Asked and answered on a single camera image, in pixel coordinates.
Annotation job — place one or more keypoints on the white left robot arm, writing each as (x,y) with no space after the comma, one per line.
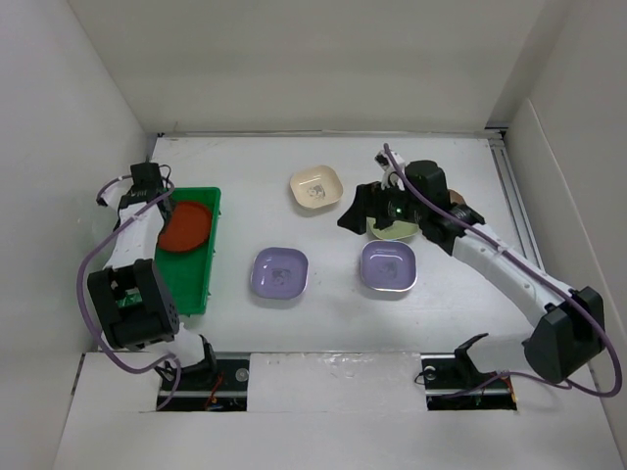
(127,305)

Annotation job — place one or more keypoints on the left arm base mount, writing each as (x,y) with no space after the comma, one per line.
(225,390)

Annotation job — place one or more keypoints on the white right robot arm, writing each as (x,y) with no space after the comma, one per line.
(568,324)

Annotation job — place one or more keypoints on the purple square plate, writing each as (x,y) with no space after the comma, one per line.
(279,273)
(388,266)

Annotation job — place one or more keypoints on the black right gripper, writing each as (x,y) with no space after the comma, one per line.
(368,202)

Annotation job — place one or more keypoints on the green square panda plate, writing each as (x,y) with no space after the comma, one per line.
(399,230)

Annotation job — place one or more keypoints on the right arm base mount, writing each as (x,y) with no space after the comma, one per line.
(451,384)

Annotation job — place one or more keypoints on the aluminium rail right side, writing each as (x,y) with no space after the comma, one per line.
(523,228)

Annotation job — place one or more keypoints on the red round plate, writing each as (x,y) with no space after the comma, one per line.
(185,233)
(192,208)

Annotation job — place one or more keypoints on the cream square panda plate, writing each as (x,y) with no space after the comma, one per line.
(316,187)

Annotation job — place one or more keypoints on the green plastic bin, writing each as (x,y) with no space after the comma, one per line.
(188,274)

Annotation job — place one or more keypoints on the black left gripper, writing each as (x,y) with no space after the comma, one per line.
(168,217)

